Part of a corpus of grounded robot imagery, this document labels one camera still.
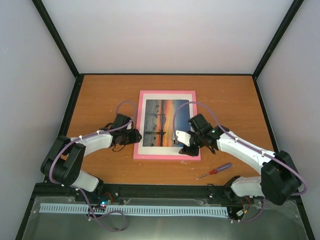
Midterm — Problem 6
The pink wooden picture frame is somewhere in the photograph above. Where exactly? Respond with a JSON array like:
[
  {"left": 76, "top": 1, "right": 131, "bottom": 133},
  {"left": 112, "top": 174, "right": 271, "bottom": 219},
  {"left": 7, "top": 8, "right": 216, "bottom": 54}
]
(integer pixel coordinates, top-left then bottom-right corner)
[{"left": 133, "top": 90, "right": 201, "bottom": 161}]

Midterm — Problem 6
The blue red handled screwdriver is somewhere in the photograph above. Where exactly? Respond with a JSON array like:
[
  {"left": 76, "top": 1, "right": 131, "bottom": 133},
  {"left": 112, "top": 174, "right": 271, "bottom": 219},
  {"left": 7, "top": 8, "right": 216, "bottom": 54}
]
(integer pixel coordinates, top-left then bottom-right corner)
[{"left": 196, "top": 163, "right": 232, "bottom": 180}]

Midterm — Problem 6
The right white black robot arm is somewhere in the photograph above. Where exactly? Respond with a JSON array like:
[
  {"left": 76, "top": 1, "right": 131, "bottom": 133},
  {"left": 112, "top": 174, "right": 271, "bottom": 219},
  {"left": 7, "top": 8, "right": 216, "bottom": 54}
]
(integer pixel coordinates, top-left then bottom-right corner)
[{"left": 174, "top": 114, "right": 303, "bottom": 206}]

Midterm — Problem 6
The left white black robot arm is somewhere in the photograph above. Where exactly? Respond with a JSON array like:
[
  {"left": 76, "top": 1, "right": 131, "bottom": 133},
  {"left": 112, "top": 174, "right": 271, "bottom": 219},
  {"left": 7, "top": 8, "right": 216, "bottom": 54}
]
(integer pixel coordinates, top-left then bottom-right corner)
[{"left": 40, "top": 113, "right": 142, "bottom": 202}]

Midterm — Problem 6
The sunset photo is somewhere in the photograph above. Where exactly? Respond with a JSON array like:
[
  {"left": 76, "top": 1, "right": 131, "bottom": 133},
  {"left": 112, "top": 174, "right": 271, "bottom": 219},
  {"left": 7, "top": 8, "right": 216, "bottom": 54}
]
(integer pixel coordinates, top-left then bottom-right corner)
[{"left": 142, "top": 99, "right": 191, "bottom": 147}]

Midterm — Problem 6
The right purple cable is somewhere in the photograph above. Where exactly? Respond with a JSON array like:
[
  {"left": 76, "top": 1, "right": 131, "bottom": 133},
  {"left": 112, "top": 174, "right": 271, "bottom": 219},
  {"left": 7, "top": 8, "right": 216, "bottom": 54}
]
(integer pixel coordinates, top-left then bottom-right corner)
[{"left": 171, "top": 101, "right": 308, "bottom": 224}]

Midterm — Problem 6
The purple cable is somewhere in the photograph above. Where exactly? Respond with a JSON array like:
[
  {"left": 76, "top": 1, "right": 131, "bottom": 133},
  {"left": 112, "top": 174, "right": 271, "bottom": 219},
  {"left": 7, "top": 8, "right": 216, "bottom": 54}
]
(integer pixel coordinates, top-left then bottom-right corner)
[
  {"left": 48, "top": 100, "right": 138, "bottom": 233},
  {"left": 171, "top": 101, "right": 308, "bottom": 224}
]

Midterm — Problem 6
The black mounting rail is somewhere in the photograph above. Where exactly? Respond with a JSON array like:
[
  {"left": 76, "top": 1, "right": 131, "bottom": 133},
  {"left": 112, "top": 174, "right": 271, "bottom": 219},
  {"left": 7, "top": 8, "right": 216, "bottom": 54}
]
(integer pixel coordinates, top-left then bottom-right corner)
[{"left": 31, "top": 183, "right": 249, "bottom": 205}]

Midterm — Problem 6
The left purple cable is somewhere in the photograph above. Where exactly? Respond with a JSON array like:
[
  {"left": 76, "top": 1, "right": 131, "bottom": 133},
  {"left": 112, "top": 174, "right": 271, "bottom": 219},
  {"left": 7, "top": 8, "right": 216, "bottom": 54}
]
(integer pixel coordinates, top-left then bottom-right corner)
[{"left": 48, "top": 100, "right": 138, "bottom": 233}]

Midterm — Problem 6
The black enclosure frame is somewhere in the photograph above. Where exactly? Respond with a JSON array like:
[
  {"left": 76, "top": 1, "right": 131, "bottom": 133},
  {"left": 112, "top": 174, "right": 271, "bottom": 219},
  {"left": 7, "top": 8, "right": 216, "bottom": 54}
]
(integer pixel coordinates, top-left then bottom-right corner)
[{"left": 14, "top": 0, "right": 316, "bottom": 240}]

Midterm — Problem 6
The light blue slotted cable duct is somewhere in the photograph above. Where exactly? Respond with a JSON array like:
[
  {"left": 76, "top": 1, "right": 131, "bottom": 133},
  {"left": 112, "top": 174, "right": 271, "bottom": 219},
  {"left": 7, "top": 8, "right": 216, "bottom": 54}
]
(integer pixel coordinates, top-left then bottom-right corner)
[{"left": 38, "top": 203, "right": 228, "bottom": 218}]

